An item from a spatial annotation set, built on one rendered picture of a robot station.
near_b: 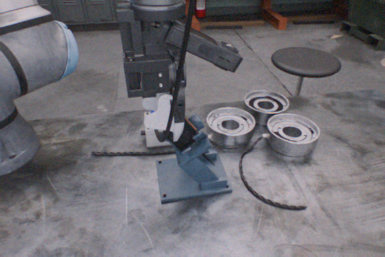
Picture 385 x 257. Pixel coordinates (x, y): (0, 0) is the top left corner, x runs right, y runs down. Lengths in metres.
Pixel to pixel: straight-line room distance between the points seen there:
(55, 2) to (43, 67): 3.32
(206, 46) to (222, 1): 4.11
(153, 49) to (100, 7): 3.48
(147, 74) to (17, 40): 0.32
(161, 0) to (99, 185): 0.36
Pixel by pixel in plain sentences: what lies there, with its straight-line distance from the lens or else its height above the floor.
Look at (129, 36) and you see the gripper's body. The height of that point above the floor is 1.08.
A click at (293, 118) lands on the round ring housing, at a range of 0.70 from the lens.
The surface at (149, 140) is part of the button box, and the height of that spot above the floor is 0.82.
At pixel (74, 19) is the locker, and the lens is 3.96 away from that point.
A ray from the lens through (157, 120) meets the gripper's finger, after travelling 0.44.
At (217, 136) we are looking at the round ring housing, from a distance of 0.61.
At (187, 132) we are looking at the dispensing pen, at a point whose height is 0.92.
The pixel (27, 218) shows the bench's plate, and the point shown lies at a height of 0.80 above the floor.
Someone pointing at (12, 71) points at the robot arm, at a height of 0.98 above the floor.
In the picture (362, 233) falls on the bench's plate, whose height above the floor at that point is 0.80.
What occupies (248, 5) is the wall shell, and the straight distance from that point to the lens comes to 4.63.
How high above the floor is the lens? 1.21
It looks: 34 degrees down
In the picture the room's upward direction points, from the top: straight up
